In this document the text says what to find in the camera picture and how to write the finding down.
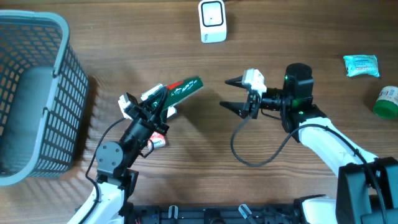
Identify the green 3M gloves package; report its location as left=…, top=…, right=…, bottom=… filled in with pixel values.
left=162, top=76, right=203, bottom=119

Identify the light blue wipes packet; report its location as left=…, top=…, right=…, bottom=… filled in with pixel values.
left=343, top=55, right=380, bottom=78

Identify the green lid jar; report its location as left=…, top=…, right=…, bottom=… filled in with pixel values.
left=373, top=86, right=397, bottom=119

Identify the white barcode scanner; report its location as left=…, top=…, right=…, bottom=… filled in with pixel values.
left=198, top=0, right=227, bottom=44

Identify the grey plastic shopping basket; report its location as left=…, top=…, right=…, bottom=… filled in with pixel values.
left=1, top=10, right=90, bottom=187

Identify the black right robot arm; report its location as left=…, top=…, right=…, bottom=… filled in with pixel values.
left=220, top=63, right=397, bottom=223

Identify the black left camera cable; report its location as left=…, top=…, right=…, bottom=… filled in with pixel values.
left=77, top=90, right=169, bottom=224

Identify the white blue small box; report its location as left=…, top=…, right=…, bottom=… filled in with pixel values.
left=141, top=83, right=177, bottom=119

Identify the red white small packet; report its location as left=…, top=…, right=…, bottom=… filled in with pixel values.
left=147, top=132, right=166, bottom=149

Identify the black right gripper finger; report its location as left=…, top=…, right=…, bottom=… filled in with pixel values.
left=220, top=101, right=249, bottom=118
left=224, top=76, right=244, bottom=88

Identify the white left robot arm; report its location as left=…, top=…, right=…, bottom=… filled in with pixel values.
left=68, top=90, right=169, bottom=223

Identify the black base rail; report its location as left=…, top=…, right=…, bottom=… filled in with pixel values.
left=127, top=203, right=300, bottom=224

